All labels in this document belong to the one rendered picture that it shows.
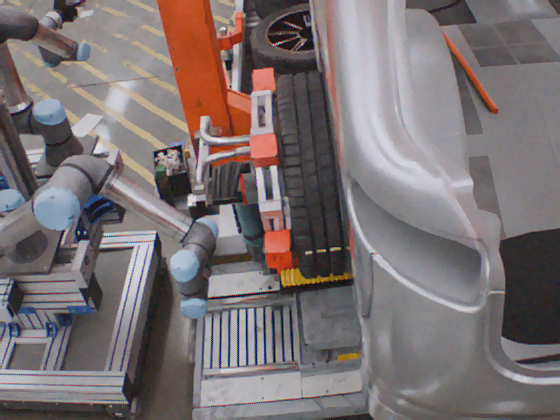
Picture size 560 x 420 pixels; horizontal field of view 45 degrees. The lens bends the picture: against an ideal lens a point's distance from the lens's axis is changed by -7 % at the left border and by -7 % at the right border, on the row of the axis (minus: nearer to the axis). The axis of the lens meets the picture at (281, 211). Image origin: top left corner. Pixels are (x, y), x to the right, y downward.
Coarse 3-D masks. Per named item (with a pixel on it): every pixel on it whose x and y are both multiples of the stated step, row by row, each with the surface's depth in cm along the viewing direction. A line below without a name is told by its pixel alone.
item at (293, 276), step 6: (282, 270) 248; (288, 270) 247; (294, 270) 247; (282, 276) 246; (288, 276) 246; (294, 276) 246; (300, 276) 246; (318, 276) 245; (330, 276) 245; (336, 276) 245; (342, 276) 245; (282, 282) 246; (288, 282) 246; (294, 282) 246; (300, 282) 247; (312, 282) 247
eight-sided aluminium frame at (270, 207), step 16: (256, 96) 223; (272, 96) 223; (256, 112) 216; (272, 112) 220; (256, 128) 210; (272, 128) 209; (256, 176) 208; (272, 176) 208; (272, 208) 207; (288, 208) 257; (288, 224) 252
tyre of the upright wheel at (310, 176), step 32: (288, 96) 210; (320, 96) 208; (288, 128) 204; (320, 128) 203; (288, 160) 201; (320, 160) 201; (288, 192) 203; (320, 192) 202; (320, 224) 205; (320, 256) 212
